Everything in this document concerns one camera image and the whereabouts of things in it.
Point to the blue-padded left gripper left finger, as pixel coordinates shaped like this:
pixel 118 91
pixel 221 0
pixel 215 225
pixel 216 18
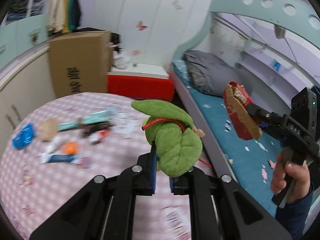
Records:
pixel 104 208

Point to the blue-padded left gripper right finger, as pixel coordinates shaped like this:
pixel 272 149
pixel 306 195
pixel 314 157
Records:
pixel 221 209

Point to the red brown snack box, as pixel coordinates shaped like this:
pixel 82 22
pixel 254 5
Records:
pixel 236 100

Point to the green leaf plush toy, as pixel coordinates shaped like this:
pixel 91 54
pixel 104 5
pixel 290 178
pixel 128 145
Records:
pixel 173 132

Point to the white blue toothpaste box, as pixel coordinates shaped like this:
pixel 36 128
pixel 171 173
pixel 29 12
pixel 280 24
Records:
pixel 58 158

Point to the teal long snack wrapper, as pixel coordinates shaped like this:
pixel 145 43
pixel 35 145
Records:
pixel 94 118

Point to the blue snack wrapper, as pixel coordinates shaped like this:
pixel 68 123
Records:
pixel 24 137

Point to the beige sock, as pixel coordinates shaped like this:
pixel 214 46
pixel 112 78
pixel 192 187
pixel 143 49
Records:
pixel 48 129

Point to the person's right hand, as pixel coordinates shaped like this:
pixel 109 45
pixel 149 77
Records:
pixel 297 172

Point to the teal bed mattress sheet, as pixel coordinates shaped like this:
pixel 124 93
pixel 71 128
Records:
pixel 250 162

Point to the orange round object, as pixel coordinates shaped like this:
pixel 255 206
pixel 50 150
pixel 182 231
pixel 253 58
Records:
pixel 70 148

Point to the pink checkered tablecloth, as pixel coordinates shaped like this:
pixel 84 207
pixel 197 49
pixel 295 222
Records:
pixel 40 178

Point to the grey folded blanket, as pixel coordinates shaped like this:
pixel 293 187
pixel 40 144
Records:
pixel 210 74

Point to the red storage bench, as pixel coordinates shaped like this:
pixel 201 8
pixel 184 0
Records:
pixel 141 81

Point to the beige low cabinet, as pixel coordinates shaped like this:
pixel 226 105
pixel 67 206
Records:
pixel 26 85

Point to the large cardboard box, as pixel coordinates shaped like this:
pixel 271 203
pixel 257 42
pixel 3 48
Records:
pixel 80 62

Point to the white plastic bag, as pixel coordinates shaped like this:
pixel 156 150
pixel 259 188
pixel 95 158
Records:
pixel 121 59

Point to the black clothes pile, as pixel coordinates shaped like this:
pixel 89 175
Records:
pixel 115 38

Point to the white wardrobe doors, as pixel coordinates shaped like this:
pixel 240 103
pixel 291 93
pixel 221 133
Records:
pixel 150 30

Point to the teal drawer unit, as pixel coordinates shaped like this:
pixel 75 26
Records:
pixel 22 35

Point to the hanging jackets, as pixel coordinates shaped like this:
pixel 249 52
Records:
pixel 64 16

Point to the purple stair shelf unit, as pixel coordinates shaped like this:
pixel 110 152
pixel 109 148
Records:
pixel 22 9

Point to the teal bunk bed frame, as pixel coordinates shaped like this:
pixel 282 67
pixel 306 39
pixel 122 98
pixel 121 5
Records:
pixel 258 37

